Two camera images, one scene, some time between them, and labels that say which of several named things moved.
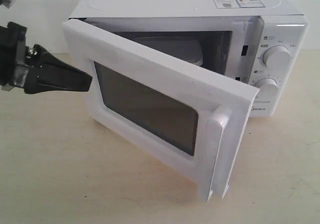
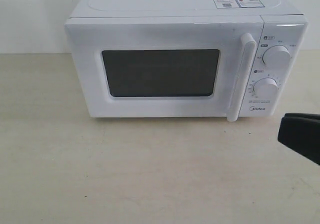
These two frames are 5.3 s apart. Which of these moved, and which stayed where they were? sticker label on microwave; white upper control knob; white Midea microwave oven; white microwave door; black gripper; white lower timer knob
Moved: black gripper; white microwave door
Stayed: white upper control knob; white lower timer knob; white Midea microwave oven; sticker label on microwave
